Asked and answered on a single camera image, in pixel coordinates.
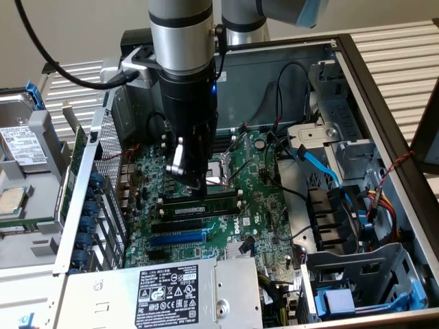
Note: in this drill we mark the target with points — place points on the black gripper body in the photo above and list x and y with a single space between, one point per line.
188 99

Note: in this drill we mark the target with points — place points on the green RAM stick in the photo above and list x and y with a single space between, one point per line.
190 210
17 227

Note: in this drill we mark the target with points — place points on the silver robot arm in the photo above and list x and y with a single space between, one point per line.
181 34

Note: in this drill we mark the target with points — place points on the RAM slot with white latches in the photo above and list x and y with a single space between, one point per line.
240 193
159 214

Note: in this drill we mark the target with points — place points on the CPU socket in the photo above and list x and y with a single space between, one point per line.
216 171

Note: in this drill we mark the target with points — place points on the metal locking lever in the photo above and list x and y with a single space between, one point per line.
240 170

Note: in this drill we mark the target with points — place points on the open metal PC case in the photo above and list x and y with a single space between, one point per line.
257 92

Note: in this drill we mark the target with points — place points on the silver coin battery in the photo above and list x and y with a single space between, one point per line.
261 144

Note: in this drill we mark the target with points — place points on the black box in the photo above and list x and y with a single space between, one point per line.
132 37

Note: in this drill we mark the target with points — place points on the blue expansion slot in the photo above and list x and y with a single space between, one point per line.
178 239

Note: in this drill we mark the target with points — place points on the blue expansion card retainer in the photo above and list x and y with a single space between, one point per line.
97 180

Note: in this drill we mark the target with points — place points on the short black expansion slot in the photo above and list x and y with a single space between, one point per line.
156 254

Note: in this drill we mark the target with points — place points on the green motherboard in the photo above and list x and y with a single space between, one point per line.
260 219

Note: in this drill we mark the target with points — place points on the silver finned heatsink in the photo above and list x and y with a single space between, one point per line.
231 252

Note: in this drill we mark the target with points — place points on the grey parts rack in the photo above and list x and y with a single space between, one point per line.
41 205

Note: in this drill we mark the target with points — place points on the silver power supply unit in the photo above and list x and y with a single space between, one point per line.
113 294

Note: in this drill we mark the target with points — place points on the hard disk with blue carrier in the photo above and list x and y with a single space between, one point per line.
20 144

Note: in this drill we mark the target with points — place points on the silver CPU chip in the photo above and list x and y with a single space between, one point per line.
12 202

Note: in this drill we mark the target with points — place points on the blue disk carrier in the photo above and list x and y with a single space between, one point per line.
320 305

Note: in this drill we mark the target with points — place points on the large metal disk bay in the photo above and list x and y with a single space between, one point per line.
377 260

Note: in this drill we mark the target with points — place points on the small blue plastic piece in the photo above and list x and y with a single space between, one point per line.
26 322

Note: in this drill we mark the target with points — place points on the dark box beside case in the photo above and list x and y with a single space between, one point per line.
428 137

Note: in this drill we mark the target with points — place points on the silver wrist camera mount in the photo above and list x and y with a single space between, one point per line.
132 60

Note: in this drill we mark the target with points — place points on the light grey bracket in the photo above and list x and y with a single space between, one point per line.
108 72

